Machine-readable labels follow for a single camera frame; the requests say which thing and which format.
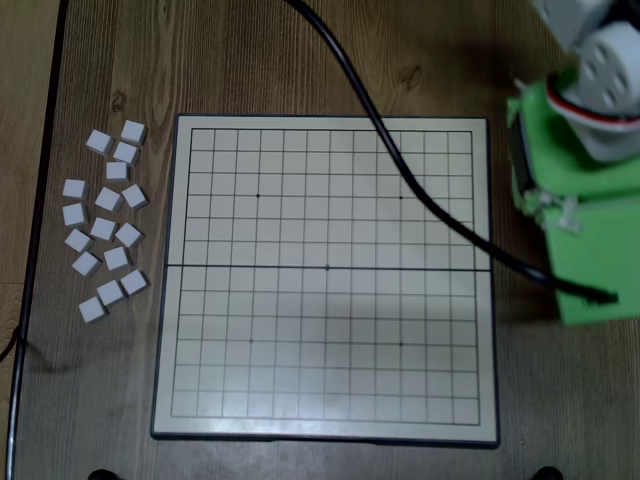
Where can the white cube stone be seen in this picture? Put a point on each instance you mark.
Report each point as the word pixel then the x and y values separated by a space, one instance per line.
pixel 78 240
pixel 116 258
pixel 93 309
pixel 110 292
pixel 103 228
pixel 126 152
pixel 134 282
pixel 86 263
pixel 109 199
pixel 75 214
pixel 75 188
pixel 98 142
pixel 117 171
pixel 129 235
pixel 135 196
pixel 133 132

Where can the white grid go board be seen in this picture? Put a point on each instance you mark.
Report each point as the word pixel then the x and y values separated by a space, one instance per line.
pixel 300 310

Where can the black edge strip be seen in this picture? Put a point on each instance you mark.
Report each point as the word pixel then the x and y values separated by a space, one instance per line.
pixel 37 225

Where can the black stand foot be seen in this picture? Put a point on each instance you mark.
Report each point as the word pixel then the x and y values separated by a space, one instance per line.
pixel 100 474
pixel 547 473

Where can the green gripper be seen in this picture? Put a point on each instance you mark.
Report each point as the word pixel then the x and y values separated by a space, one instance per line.
pixel 521 176

